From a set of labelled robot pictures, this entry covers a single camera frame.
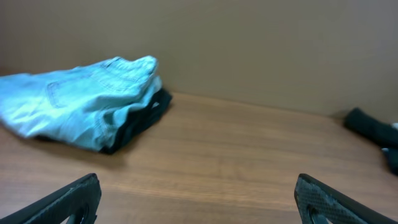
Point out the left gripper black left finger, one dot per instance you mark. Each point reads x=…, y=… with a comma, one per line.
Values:
x=76, y=202

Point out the black crumpled garment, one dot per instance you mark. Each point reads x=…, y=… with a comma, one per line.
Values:
x=382, y=134

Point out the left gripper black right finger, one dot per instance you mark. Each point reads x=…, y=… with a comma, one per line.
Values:
x=318, y=203

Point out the black folded garment under jeans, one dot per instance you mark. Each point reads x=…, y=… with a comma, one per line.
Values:
x=99, y=119

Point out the light blue folded jeans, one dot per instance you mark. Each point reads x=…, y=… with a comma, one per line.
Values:
x=21, y=93

